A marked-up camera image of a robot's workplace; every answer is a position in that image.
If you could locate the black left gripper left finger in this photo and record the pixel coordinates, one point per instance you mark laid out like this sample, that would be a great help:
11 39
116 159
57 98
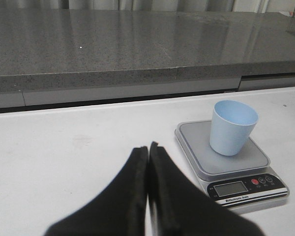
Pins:
119 210

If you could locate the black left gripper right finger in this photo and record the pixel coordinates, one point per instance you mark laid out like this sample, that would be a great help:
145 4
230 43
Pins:
179 208

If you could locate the light blue plastic cup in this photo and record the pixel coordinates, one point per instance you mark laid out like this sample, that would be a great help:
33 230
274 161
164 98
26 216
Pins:
232 123

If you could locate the silver digital kitchen scale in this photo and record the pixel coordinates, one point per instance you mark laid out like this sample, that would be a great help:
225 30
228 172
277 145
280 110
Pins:
243 183

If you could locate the grey stone counter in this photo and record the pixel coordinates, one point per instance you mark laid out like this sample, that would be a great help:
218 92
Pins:
50 56

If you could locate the grey curtain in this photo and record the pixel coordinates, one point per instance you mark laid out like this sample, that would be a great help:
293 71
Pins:
257 6

